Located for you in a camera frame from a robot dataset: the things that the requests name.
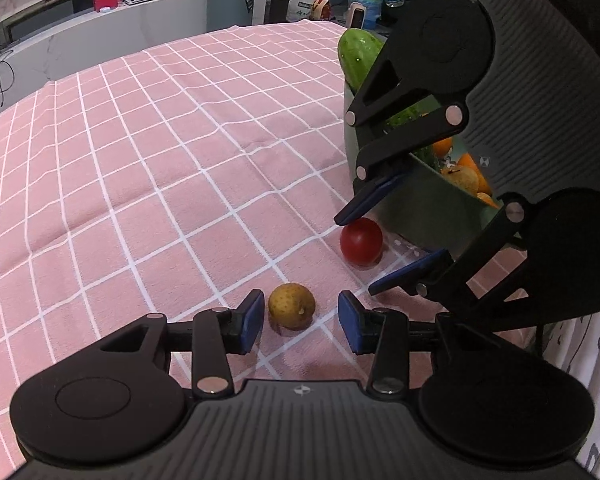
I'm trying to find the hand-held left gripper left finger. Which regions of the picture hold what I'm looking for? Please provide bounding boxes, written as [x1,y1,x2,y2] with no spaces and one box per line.
[99,289,266,396]

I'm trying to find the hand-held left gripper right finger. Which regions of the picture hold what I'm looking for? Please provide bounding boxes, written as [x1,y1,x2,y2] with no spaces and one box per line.
[337,290,537,397]

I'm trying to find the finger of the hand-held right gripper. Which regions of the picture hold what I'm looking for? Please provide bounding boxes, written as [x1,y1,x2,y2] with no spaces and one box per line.
[333,52,473,227]
[367,199,531,333]

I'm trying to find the small brown round fruit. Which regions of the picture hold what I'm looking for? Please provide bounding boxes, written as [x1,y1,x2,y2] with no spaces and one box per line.
[268,283,317,331]

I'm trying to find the red tomato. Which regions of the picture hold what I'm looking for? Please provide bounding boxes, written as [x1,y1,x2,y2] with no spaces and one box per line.
[340,217,384,267]

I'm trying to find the green colander bowl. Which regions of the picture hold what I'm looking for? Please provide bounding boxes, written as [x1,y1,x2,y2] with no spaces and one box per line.
[342,79,506,257]

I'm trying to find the green cucumber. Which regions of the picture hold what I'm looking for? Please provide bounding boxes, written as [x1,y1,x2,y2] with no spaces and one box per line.
[337,29,445,167]

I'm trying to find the large blue water bottle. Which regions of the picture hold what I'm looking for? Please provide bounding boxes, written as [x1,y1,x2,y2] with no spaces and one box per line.
[348,0,385,31]

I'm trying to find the white plastic bag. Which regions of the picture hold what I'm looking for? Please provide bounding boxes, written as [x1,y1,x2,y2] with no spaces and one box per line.
[285,0,316,22]

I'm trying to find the pink checked tablecloth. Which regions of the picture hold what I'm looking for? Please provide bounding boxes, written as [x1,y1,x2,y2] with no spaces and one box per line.
[0,19,545,468]

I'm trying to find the grey round trash can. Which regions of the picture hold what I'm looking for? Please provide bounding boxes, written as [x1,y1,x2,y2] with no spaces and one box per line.
[207,0,258,33]

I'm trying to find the white marble television cabinet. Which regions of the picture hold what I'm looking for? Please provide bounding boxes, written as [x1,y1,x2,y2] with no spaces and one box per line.
[0,0,212,127]

